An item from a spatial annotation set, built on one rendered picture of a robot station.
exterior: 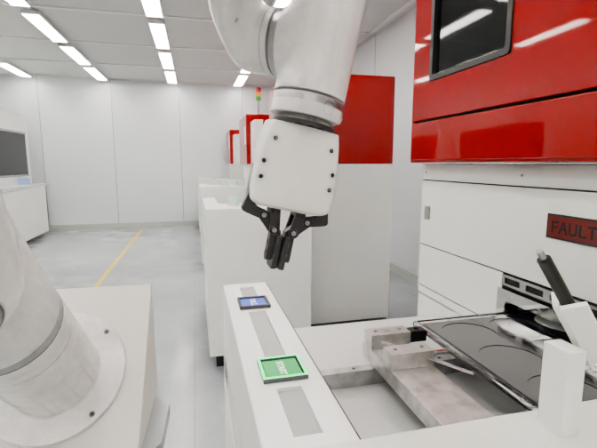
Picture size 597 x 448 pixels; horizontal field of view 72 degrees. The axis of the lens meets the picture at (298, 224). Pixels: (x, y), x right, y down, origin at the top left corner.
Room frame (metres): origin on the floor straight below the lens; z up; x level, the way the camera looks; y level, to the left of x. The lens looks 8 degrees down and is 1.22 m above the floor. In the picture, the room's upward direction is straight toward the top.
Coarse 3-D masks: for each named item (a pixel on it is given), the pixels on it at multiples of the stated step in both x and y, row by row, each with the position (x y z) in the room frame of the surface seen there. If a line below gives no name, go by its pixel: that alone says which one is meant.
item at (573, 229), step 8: (552, 216) 0.80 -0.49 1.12; (552, 224) 0.80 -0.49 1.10; (560, 224) 0.78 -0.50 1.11; (568, 224) 0.76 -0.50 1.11; (576, 224) 0.75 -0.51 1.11; (584, 224) 0.73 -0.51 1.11; (592, 224) 0.72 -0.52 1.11; (552, 232) 0.80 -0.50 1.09; (560, 232) 0.78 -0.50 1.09; (568, 232) 0.76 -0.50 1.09; (576, 232) 0.75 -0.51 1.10; (584, 232) 0.73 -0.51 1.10; (592, 232) 0.72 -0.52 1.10; (576, 240) 0.75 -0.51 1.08; (584, 240) 0.73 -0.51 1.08; (592, 240) 0.71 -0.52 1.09
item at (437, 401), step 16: (368, 352) 0.73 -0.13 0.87; (384, 368) 0.67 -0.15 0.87; (416, 368) 0.65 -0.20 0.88; (432, 368) 0.65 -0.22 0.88; (400, 384) 0.61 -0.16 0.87; (416, 384) 0.60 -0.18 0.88; (432, 384) 0.60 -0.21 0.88; (448, 384) 0.60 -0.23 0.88; (416, 400) 0.57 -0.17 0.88; (432, 400) 0.56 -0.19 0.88; (448, 400) 0.56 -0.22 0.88; (464, 400) 0.56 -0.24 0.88; (432, 416) 0.52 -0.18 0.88; (448, 416) 0.52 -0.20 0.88; (464, 416) 0.52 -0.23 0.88; (480, 416) 0.52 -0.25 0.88
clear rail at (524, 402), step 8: (432, 336) 0.74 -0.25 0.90; (440, 344) 0.71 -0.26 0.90; (448, 344) 0.70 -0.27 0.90; (456, 352) 0.67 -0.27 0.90; (464, 360) 0.65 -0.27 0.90; (472, 360) 0.64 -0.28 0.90; (472, 368) 0.62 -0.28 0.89; (480, 368) 0.61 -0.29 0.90; (488, 376) 0.59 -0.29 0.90; (496, 376) 0.58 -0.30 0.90; (496, 384) 0.57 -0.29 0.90; (504, 384) 0.56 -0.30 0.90; (504, 392) 0.56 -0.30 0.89; (512, 392) 0.54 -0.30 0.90; (520, 400) 0.53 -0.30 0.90; (528, 400) 0.52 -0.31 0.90; (528, 408) 0.51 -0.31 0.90; (536, 408) 0.50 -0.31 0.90
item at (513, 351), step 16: (464, 320) 0.82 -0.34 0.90; (480, 320) 0.82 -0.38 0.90; (496, 320) 0.82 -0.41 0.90; (512, 320) 0.82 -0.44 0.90; (528, 320) 0.82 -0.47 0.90; (448, 336) 0.74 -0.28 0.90; (464, 336) 0.74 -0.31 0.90; (480, 336) 0.74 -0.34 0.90; (496, 336) 0.74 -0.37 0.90; (512, 336) 0.74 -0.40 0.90; (528, 336) 0.74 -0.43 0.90; (544, 336) 0.74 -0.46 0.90; (560, 336) 0.74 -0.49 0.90; (464, 352) 0.67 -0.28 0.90; (480, 352) 0.67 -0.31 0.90; (496, 352) 0.67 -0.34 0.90; (512, 352) 0.67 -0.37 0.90; (528, 352) 0.67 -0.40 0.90; (496, 368) 0.61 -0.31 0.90; (512, 368) 0.62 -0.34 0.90; (528, 368) 0.62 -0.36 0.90; (512, 384) 0.57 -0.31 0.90; (528, 384) 0.57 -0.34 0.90; (592, 384) 0.57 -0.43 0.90
